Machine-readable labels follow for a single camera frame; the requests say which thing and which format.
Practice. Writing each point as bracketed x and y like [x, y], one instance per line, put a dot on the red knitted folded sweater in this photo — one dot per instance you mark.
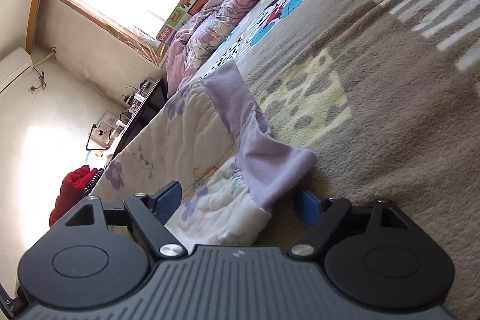
[71, 191]

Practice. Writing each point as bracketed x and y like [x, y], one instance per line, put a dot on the dark side desk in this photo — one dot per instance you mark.
[148, 109]

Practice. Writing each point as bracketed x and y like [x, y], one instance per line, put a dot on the black white striped garment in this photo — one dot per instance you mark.
[92, 183]

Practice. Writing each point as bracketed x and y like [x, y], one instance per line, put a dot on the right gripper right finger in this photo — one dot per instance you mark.
[375, 255]

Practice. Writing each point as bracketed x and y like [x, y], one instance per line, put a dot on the black desk lamp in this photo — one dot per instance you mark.
[100, 137]

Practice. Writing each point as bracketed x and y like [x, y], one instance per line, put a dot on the white wall air conditioner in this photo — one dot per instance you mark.
[14, 66]

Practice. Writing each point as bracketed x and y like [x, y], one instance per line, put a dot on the white floral padded garment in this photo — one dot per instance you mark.
[214, 140]

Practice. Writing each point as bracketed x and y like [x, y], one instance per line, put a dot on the Mickey Mouse bed blanket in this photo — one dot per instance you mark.
[386, 94]

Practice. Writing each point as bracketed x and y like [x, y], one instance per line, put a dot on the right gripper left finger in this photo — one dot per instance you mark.
[98, 253]

